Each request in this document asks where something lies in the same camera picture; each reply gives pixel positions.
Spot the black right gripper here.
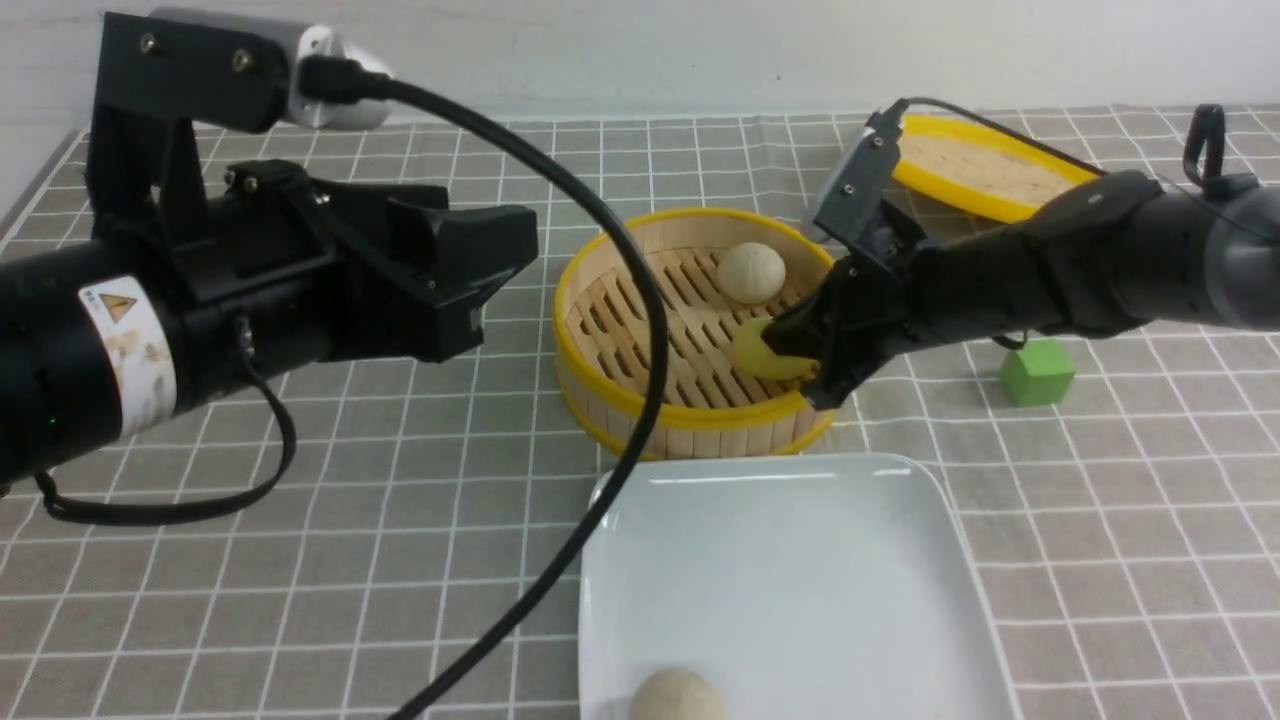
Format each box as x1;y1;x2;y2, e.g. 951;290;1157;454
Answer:
762;200;961;411

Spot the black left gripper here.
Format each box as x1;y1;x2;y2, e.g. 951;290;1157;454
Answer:
205;160;539;363

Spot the yellow steamed bun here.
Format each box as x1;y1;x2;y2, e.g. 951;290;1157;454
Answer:
730;316;819;382

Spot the white steamed bun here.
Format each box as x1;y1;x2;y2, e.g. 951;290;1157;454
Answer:
627;667;727;720
716;242;787;305

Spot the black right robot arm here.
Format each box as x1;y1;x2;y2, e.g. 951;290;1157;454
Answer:
762;170;1279;410

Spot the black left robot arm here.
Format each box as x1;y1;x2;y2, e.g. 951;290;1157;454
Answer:
1;160;539;484

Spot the white square plate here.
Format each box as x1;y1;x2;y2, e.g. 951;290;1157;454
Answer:
579;454;1020;719

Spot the yellow rimmed bamboo steamer basket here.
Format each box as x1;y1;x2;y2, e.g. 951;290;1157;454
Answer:
552;208;835;460

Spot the green wooden cube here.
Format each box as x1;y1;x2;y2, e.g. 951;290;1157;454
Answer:
1000;340;1076;407

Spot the yellow rimmed steamer lid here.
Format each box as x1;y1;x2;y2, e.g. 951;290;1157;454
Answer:
893;115;1100;224

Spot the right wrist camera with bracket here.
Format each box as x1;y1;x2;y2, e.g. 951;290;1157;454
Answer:
803;120;902;249

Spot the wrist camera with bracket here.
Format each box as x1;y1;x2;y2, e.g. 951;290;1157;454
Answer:
84;6;390;243
803;120;902;249

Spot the thick black camera cable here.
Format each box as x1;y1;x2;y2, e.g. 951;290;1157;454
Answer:
300;55;669;720

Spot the right camera black cable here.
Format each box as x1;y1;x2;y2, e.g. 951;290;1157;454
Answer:
868;97;1228;351

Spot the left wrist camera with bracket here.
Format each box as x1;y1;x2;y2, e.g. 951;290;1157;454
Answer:
84;6;390;243

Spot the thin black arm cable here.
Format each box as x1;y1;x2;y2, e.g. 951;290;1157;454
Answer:
33;320;298;527

